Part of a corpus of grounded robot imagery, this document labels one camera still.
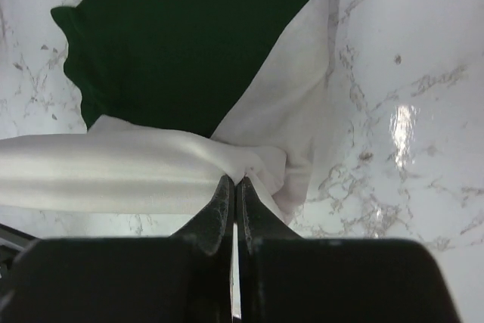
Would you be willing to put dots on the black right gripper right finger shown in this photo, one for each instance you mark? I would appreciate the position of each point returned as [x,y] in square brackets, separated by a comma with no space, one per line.
[287,278]

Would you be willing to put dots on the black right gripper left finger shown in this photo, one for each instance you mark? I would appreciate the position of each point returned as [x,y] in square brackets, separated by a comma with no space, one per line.
[185,277]

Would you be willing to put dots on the cream green raglan t-shirt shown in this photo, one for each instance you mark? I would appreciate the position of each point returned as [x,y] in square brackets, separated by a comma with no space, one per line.
[176,94]

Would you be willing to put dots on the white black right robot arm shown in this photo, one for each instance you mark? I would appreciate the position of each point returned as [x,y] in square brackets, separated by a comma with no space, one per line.
[9,240]

